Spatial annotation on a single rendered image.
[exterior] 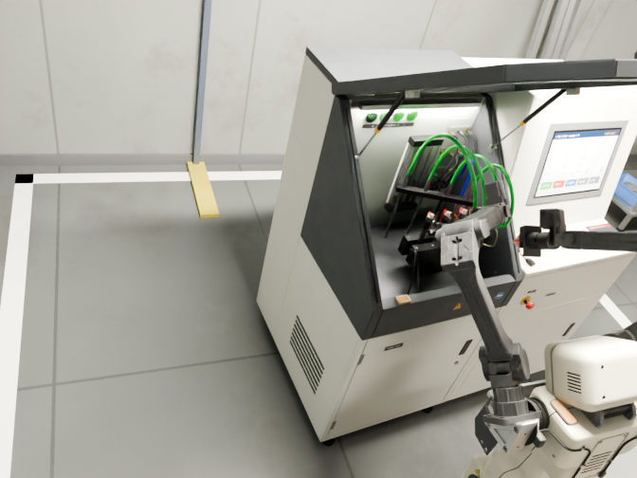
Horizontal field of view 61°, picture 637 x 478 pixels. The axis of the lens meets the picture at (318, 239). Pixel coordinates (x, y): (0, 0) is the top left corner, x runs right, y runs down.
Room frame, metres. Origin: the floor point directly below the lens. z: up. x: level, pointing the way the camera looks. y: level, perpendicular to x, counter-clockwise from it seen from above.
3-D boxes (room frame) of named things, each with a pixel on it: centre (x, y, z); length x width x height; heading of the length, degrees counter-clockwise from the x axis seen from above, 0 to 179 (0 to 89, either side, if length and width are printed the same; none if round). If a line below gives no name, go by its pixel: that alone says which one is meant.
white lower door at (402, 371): (1.51, -0.53, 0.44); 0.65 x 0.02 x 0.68; 124
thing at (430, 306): (1.52, -0.52, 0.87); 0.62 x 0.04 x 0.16; 124
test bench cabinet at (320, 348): (1.74, -0.37, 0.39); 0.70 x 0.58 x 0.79; 124
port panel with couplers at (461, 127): (2.07, -0.44, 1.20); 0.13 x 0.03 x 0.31; 124
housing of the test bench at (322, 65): (2.30, -0.42, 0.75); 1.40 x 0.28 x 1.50; 124
